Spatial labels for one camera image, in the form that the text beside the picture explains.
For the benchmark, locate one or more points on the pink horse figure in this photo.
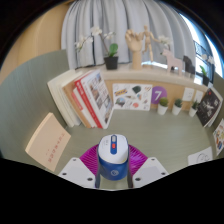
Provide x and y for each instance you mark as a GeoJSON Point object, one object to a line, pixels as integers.
{"type": "Point", "coordinates": [174, 62]}

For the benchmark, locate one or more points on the white wall socket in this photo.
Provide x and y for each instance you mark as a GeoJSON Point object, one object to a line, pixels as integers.
{"type": "Point", "coordinates": [199, 96]}
{"type": "Point", "coordinates": [188, 94]}

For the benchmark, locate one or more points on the food sticker sheet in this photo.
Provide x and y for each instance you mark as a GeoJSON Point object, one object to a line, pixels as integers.
{"type": "Point", "coordinates": [219, 138]}

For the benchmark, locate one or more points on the blue and white computer mouse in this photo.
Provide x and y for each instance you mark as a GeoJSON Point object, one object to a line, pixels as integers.
{"type": "Point", "coordinates": [113, 156]}

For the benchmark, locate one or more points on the grey pleated curtain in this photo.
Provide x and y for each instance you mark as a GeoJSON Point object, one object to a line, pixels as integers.
{"type": "Point", "coordinates": [116, 16]}

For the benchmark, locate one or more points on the black cover book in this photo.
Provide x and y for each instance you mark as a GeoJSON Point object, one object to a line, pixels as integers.
{"type": "Point", "coordinates": [208, 106]}

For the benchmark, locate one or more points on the small plant in white pot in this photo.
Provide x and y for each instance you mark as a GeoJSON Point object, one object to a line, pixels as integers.
{"type": "Point", "coordinates": [192, 111]}
{"type": "Point", "coordinates": [162, 109]}
{"type": "Point", "coordinates": [176, 110]}

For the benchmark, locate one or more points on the black horse figure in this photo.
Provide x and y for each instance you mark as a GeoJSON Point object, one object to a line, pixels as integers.
{"type": "Point", "coordinates": [189, 65]}

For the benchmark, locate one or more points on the wooden mannequin figure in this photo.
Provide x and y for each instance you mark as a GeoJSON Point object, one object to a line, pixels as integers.
{"type": "Point", "coordinates": [148, 40]}

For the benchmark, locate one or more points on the purple round number sign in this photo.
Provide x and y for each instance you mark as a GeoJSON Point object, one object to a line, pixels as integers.
{"type": "Point", "coordinates": [158, 94]}

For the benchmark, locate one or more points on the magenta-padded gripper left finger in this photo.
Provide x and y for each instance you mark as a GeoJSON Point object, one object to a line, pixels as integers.
{"type": "Point", "coordinates": [75, 170]}

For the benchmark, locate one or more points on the wooden hand model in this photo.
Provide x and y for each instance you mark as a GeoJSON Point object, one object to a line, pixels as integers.
{"type": "Point", "coordinates": [135, 45]}

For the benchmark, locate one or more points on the white cartoon-print mouse pad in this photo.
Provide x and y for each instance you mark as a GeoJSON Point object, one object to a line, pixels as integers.
{"type": "Point", "coordinates": [200, 156]}

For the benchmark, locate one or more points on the red-spined photo cover book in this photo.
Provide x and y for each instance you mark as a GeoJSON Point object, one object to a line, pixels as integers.
{"type": "Point", "coordinates": [98, 95]}

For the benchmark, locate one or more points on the thin white and red book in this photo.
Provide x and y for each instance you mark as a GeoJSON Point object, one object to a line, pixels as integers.
{"type": "Point", "coordinates": [81, 106]}

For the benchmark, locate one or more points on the beige thin book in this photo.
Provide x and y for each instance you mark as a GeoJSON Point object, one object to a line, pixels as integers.
{"type": "Point", "coordinates": [48, 141]}

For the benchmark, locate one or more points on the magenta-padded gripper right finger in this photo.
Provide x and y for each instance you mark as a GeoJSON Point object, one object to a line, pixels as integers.
{"type": "Point", "coordinates": [150, 170]}

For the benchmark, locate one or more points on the white orchid in black pot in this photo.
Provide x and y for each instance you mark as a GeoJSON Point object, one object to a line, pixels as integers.
{"type": "Point", "coordinates": [111, 62]}
{"type": "Point", "coordinates": [205, 80]}
{"type": "Point", "coordinates": [164, 40]}

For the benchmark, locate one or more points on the white card with stickers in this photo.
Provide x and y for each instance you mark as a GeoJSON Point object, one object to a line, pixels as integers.
{"type": "Point", "coordinates": [131, 96]}

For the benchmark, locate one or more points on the window with dark frame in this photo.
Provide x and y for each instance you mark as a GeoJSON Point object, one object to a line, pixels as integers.
{"type": "Point", "coordinates": [203, 40]}

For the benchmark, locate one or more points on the tan kraft notebook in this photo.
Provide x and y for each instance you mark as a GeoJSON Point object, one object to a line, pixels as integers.
{"type": "Point", "coordinates": [71, 100]}

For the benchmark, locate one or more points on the green desk partition panel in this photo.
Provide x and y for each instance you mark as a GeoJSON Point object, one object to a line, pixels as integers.
{"type": "Point", "coordinates": [26, 86]}

